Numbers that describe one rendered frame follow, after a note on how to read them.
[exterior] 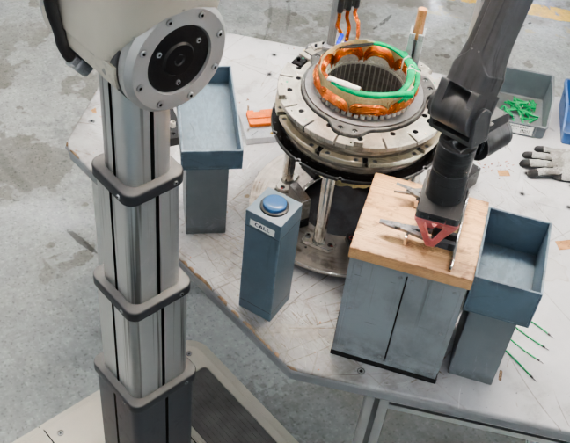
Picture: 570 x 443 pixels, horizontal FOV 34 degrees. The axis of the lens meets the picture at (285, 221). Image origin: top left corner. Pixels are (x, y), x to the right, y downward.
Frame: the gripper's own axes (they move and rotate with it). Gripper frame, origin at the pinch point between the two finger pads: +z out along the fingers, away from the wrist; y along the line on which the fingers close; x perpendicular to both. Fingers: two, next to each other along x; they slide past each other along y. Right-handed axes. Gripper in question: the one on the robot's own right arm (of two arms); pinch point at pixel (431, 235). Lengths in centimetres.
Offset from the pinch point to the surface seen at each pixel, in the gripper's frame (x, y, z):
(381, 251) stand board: 7.0, -4.1, 2.3
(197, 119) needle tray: 47, 21, 6
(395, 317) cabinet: 2.2, -4.1, 16.8
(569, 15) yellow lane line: -40, 268, 107
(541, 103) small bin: -19, 86, 30
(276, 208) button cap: 25.8, 1.4, 4.4
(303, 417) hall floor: 18, 32, 109
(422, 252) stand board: 0.7, -2.0, 2.3
